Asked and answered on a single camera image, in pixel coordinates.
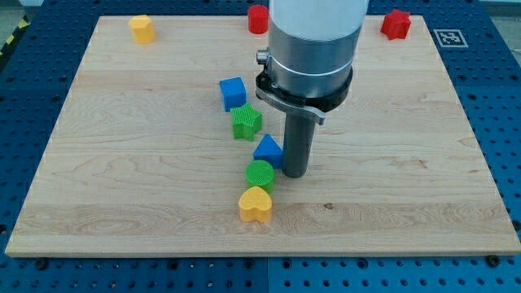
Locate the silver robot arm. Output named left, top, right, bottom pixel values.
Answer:
left=267, top=0, right=369, bottom=98

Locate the blue cube block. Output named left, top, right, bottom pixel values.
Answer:
left=219, top=77, right=247, bottom=112

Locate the yellow hexagon block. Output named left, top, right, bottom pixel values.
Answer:
left=128, top=15, right=156, bottom=44

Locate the blue triangle block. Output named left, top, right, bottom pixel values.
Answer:
left=253, top=133, right=283, bottom=169

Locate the green cylinder block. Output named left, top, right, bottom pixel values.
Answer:
left=245, top=160, right=275, bottom=194

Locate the green star block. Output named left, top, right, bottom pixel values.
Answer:
left=230, top=103, right=262, bottom=142

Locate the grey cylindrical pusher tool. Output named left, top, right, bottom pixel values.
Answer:
left=282, top=114, right=315, bottom=178

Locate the yellow heart block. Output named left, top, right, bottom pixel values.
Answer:
left=238, top=186, right=273, bottom=223

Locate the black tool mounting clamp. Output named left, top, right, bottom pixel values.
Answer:
left=256, top=49, right=353, bottom=125

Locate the wooden board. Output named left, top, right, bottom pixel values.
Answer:
left=6, top=16, right=520, bottom=257

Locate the red cylinder block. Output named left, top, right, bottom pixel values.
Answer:
left=247, top=5, right=269, bottom=34

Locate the red star block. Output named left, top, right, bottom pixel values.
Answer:
left=380, top=8, right=411, bottom=40

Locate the fiducial marker tag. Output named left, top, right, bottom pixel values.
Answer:
left=434, top=28, right=468, bottom=48

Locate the yellow black hazard tape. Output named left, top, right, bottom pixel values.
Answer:
left=1, top=15, right=31, bottom=59

